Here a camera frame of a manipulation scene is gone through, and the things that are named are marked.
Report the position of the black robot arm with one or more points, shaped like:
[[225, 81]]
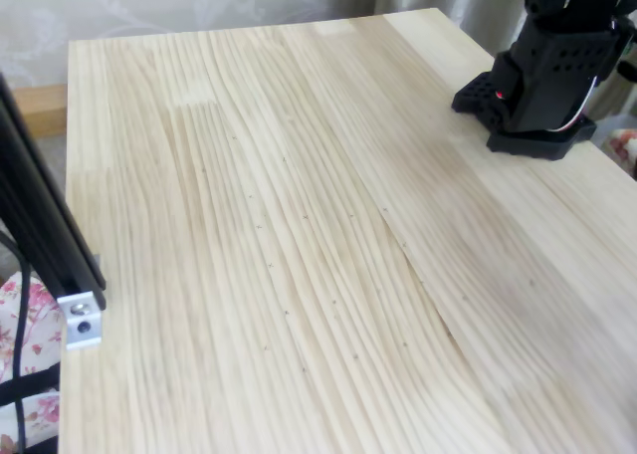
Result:
[[547, 61]]

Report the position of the white lace curtain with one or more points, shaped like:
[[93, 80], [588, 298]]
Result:
[[149, 6]]

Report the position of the pink floral cloth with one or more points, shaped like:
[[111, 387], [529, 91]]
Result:
[[622, 150], [42, 304]]

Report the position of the light wooden beam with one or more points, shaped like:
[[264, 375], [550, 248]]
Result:
[[40, 110]]

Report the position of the silver corner bracket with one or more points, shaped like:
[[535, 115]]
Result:
[[79, 324]]

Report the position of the black aluminium extrusion post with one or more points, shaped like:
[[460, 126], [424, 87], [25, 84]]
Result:
[[40, 200]]

